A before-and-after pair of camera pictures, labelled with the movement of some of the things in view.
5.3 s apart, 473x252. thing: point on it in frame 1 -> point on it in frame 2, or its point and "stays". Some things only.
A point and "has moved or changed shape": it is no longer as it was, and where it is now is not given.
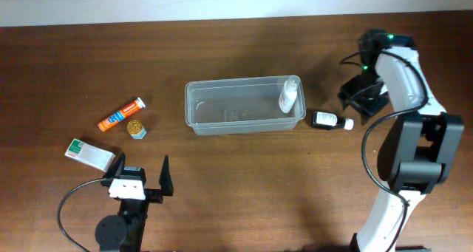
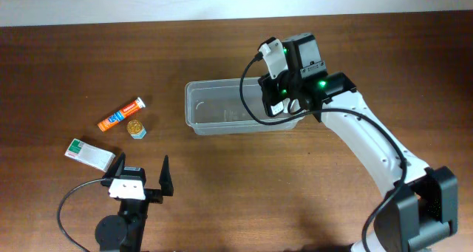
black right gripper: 364,109 -> 273,95
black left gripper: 156,195 stays
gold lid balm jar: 136,129 stays
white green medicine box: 89,154 stays
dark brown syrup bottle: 327,120 has moved or changed shape
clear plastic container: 241,105 stays
